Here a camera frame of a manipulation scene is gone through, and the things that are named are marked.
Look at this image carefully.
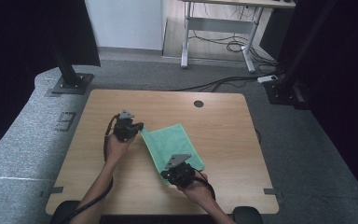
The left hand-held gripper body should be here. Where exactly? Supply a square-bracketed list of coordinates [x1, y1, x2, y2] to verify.
[113, 109, 137, 143]

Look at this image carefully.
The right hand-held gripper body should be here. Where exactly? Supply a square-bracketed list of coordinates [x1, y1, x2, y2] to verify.
[164, 153, 198, 189]

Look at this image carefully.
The green cloth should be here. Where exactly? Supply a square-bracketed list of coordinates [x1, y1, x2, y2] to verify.
[140, 122, 205, 187]

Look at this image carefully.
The person's left hand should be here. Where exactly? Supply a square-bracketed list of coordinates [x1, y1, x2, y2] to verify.
[104, 132, 137, 166]

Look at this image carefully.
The person's right hand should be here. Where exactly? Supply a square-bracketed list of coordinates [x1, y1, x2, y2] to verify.
[180, 172, 215, 206]

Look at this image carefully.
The black chair armrest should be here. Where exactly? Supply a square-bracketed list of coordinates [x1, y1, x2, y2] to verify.
[49, 200, 82, 224]
[232, 205, 264, 224]

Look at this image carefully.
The white power strip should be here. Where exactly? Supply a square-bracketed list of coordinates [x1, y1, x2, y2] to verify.
[256, 75, 279, 84]

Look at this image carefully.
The black curtain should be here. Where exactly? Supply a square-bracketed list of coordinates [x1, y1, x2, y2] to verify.
[276, 0, 358, 209]
[0, 0, 102, 164]

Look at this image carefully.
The black box under desk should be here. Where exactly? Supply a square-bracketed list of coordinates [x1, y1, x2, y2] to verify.
[259, 7, 288, 60]

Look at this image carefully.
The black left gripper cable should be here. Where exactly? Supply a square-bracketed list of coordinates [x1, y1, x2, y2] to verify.
[55, 113, 121, 224]

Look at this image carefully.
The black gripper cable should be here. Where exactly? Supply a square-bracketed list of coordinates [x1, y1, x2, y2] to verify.
[55, 113, 121, 224]
[193, 167, 217, 202]

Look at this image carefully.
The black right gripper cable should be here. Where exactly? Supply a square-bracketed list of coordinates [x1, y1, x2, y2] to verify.
[193, 167, 217, 202]

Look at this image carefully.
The black stand with base plate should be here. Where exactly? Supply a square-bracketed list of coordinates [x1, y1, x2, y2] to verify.
[263, 0, 339, 110]
[49, 36, 95, 96]

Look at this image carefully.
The black floor cable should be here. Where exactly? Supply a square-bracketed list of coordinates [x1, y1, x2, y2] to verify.
[171, 75, 260, 92]

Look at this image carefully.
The tangle of black cables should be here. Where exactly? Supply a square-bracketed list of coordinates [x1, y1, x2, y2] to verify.
[188, 6, 278, 68]

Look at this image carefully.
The white metal desk frame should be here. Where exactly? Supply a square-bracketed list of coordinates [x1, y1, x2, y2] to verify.
[180, 0, 296, 74]

